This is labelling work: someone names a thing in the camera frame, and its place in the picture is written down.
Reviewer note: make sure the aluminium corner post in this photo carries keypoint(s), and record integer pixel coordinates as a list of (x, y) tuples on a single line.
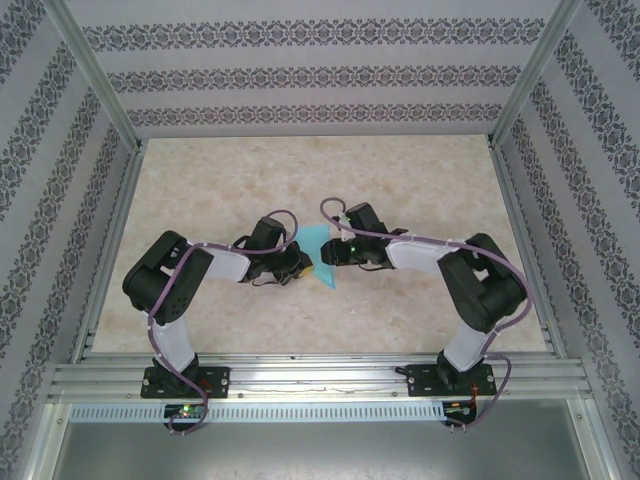
[(100, 75), (531, 75)]

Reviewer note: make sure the aluminium side rail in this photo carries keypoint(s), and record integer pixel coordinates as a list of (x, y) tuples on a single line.
[(121, 210), (515, 210)]

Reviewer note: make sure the light blue cloth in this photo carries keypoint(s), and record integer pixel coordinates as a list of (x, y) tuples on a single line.
[(312, 240)]

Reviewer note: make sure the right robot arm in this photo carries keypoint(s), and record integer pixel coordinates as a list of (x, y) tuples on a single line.
[(415, 252)]

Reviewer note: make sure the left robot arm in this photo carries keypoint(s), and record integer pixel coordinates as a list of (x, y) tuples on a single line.
[(170, 340)]

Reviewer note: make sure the grey metal bottom panel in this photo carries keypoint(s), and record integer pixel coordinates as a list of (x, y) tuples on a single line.
[(320, 450)]

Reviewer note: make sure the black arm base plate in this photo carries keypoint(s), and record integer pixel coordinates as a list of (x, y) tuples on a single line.
[(422, 382), (217, 382)]

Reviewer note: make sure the aluminium mounting rail beam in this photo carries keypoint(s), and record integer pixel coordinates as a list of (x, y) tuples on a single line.
[(320, 372)]

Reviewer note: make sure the small controller board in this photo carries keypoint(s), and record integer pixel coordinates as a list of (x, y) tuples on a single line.
[(457, 407), (186, 411)]

